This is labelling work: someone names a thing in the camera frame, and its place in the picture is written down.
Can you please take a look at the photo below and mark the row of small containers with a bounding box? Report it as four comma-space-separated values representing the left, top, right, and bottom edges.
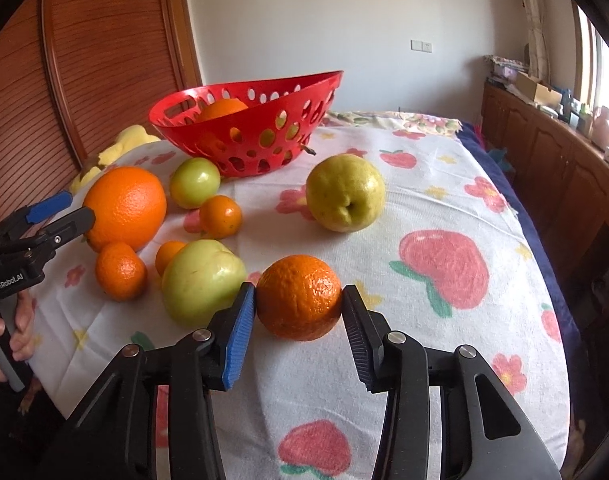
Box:
559, 87, 609, 171

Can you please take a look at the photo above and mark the floral quilt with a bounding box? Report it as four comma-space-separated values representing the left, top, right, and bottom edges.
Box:
319, 110, 468, 141

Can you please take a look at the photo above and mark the pale curtain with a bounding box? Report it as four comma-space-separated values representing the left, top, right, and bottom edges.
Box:
502, 0, 553, 81

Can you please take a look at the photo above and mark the strawberry printed white blanket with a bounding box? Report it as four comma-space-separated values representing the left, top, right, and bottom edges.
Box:
32, 125, 570, 480

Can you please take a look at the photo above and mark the yellow plush toy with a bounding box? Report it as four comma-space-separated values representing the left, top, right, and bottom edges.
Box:
68, 125, 161, 196

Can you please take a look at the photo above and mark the large orange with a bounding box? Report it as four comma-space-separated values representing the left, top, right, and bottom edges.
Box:
83, 166, 168, 253

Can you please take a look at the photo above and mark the dark blue bedsheet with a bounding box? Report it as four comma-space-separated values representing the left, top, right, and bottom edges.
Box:
457, 121, 598, 436

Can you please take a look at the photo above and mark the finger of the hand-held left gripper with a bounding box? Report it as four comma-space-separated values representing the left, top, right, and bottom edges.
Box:
0, 191, 74, 241
14, 206, 96, 266

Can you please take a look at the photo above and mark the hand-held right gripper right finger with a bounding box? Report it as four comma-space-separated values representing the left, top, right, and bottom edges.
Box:
341, 284, 563, 480

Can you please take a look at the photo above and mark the yellow-green pear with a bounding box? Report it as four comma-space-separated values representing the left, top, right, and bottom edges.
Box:
305, 154, 387, 233

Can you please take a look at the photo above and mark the person's left hand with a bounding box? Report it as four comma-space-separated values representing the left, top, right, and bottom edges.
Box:
0, 290, 38, 383

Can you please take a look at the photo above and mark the red perforated plastic basket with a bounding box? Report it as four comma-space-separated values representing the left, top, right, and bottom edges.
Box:
148, 70, 345, 178

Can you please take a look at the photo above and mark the small green apple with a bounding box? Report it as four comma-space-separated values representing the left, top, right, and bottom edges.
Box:
170, 157, 221, 210

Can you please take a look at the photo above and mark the cardboard box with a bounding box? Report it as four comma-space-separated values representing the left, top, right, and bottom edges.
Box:
515, 71, 563, 107

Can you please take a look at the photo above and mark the window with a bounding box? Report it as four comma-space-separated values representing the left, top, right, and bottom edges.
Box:
575, 5, 609, 126

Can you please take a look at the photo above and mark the wooden cabinet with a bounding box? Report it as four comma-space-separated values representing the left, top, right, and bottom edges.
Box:
481, 82, 609, 311

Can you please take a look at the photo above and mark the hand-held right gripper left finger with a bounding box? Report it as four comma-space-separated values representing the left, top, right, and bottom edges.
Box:
49, 282, 258, 480

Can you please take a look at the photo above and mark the teal cloth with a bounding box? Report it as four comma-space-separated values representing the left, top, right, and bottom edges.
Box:
486, 146, 510, 173

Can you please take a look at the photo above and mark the large green apple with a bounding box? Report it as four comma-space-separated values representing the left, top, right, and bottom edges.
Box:
161, 239, 248, 327

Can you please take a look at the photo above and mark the medium orange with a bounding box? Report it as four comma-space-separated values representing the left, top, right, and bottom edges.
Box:
197, 98, 249, 123

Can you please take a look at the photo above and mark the wooden wardrobe door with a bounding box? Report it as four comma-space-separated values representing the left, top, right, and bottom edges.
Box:
0, 0, 204, 236

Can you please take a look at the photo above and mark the rough-skinned orange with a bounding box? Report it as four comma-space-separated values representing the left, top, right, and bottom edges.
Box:
256, 254, 343, 342

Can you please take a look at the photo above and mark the small mandarin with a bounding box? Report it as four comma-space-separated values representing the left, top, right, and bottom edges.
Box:
95, 241, 148, 302
199, 195, 243, 239
155, 240, 188, 277

